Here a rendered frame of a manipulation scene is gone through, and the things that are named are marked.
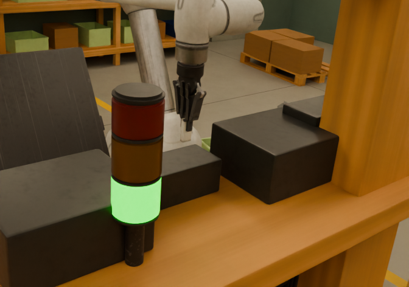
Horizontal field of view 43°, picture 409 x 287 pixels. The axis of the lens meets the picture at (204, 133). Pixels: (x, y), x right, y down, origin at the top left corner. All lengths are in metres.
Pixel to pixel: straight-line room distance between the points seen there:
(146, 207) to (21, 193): 0.13
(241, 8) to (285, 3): 8.27
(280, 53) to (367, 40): 6.13
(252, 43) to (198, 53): 5.88
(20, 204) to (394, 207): 0.49
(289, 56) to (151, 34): 4.94
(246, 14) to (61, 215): 1.04
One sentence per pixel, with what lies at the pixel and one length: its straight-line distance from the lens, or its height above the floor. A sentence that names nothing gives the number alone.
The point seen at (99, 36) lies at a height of 0.38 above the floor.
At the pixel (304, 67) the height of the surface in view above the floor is 0.23.
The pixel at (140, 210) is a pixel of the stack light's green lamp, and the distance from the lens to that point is 0.52.
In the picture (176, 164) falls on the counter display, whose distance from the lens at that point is 0.68.
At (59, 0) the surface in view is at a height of 0.85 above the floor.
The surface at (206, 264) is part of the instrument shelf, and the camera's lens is 0.58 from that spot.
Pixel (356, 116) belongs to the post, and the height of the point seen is 1.65.
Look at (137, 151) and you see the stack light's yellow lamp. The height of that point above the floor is 1.68.
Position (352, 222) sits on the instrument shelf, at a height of 1.54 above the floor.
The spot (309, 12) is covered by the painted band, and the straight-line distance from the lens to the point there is 9.60.
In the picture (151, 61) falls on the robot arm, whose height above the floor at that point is 1.40.
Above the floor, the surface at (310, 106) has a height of 1.63.
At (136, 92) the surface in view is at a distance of 0.49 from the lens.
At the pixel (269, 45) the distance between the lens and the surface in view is 6.98.
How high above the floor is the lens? 1.89
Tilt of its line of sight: 23 degrees down
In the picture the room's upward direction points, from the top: 5 degrees clockwise
